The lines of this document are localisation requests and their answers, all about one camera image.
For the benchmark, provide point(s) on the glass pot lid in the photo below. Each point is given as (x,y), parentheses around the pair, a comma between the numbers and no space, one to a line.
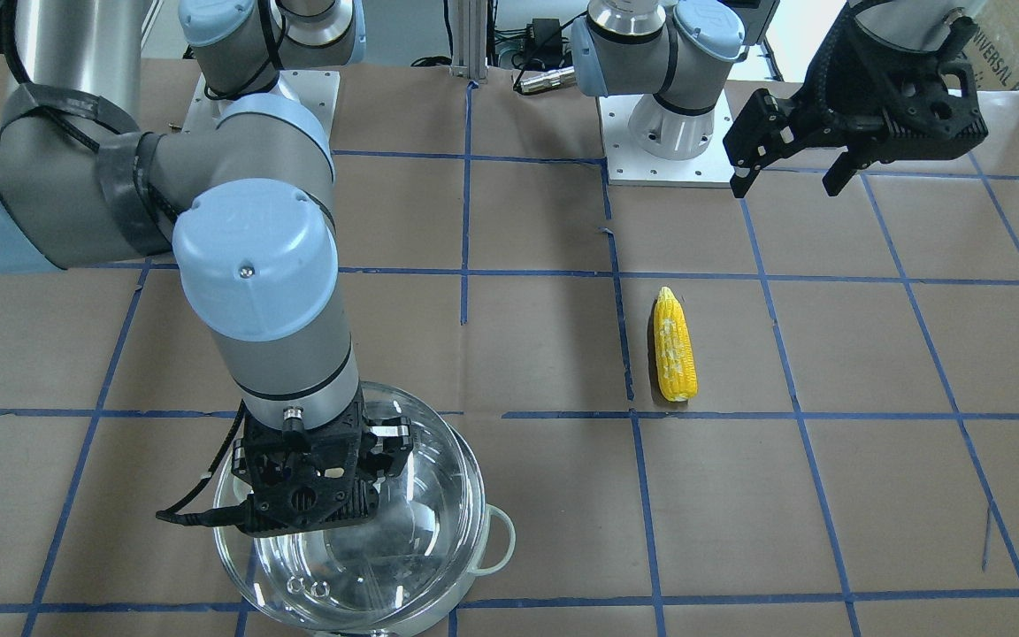
(386,548)

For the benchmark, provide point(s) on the pale green cooking pot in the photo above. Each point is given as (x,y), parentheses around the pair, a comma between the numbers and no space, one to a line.
(474,531)

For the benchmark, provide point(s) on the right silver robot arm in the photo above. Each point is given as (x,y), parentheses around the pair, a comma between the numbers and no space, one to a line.
(245,208)

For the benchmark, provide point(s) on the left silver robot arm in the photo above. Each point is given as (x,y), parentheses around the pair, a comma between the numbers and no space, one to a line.
(681,55)

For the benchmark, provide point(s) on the aluminium frame post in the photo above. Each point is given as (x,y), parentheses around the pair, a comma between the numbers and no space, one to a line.
(468,30)

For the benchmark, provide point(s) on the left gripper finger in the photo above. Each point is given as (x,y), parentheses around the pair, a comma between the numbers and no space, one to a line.
(758,137)
(856,157)

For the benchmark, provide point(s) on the black power adapter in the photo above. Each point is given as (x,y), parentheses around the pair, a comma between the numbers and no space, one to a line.
(544,40)

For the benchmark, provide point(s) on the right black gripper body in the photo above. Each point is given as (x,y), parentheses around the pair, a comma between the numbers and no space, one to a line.
(394,440)

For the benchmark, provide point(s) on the yellow corn cob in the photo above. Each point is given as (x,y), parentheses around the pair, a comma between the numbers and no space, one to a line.
(674,355)

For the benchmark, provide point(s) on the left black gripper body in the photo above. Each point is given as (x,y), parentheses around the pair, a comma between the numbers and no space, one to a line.
(838,99)

